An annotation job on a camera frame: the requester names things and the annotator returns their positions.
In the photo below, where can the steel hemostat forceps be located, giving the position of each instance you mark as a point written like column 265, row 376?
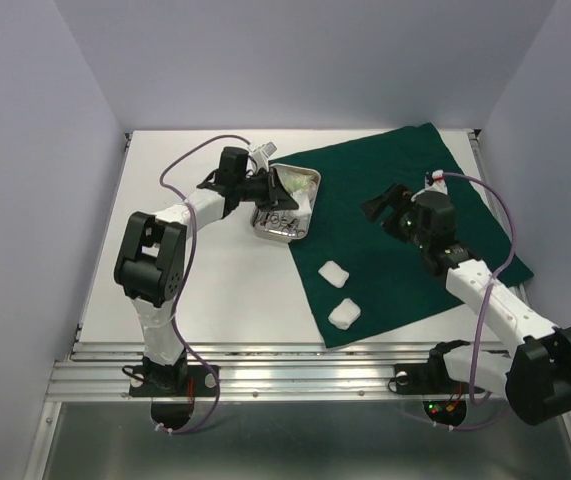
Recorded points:
column 297, row 231

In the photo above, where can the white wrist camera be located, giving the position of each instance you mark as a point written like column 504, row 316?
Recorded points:
column 435, row 182
column 261, row 153

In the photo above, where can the white gauze pad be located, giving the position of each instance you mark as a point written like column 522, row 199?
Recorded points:
column 304, row 208
column 334, row 274
column 345, row 314

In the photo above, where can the clear bag of cotton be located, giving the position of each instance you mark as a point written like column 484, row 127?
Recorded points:
column 294, row 181

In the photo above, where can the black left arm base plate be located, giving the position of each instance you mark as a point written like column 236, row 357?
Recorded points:
column 195, row 381

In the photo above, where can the aluminium extrusion rail frame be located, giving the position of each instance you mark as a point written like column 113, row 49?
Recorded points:
column 289, row 409

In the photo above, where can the right side aluminium rail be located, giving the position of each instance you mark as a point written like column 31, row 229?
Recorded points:
column 495, row 200

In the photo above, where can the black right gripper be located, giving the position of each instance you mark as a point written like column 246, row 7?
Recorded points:
column 397, row 195

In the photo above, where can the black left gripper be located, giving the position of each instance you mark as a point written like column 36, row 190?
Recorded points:
column 276, row 196

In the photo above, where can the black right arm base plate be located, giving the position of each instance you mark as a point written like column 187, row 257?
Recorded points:
column 422, row 379

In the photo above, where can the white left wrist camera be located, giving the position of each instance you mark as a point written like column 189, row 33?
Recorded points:
column 261, row 153

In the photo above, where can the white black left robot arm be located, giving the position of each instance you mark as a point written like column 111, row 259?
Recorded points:
column 153, row 264

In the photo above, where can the stainless steel instrument tray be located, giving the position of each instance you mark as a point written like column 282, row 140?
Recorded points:
column 272, row 234

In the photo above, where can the dark green surgical drape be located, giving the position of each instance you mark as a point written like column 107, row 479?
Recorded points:
column 387, row 280

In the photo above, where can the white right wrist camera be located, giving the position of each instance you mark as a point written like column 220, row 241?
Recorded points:
column 435, row 182

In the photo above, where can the steel surgical scissors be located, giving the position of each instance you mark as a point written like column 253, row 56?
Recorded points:
column 269, row 221

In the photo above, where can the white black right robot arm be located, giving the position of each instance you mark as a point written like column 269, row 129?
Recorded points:
column 535, row 374

